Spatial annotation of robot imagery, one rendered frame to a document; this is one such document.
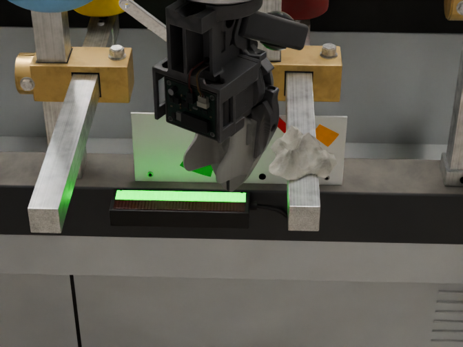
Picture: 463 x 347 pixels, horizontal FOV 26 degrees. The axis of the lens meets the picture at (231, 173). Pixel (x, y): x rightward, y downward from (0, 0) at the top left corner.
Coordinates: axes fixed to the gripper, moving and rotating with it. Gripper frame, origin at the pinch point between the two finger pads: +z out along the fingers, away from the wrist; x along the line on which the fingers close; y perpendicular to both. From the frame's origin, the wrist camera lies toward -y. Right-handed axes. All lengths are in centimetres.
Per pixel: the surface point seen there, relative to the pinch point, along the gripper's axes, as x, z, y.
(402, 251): 3.8, 30.6, -34.2
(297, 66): -7.5, 1.4, -23.9
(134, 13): -19.4, -7.8, -9.5
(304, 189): 5.3, 2.2, -4.4
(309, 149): 2.8, 1.3, -9.5
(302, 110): -2.6, 2.2, -17.0
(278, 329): -20, 64, -43
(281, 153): 0.6, 1.5, -7.6
